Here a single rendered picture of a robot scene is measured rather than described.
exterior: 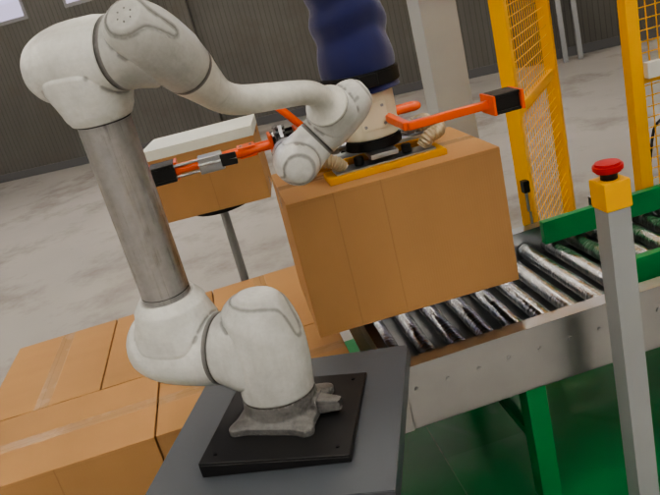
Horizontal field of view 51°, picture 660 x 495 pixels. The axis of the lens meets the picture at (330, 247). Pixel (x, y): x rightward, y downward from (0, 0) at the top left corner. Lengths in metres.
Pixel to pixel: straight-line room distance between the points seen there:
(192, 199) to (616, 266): 2.53
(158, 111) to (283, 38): 2.22
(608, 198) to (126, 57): 1.10
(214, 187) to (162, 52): 2.62
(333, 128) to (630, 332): 0.90
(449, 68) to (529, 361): 1.49
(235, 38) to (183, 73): 9.19
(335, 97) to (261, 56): 8.76
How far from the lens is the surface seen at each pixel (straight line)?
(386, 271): 1.94
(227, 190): 3.79
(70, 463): 2.13
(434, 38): 3.06
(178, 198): 3.83
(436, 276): 1.99
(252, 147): 1.98
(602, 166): 1.73
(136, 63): 1.22
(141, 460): 2.11
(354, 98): 1.65
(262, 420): 1.44
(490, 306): 2.24
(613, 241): 1.78
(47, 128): 11.84
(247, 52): 10.40
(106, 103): 1.30
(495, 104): 1.83
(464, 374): 1.96
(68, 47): 1.29
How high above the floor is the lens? 1.55
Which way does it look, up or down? 20 degrees down
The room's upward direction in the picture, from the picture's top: 15 degrees counter-clockwise
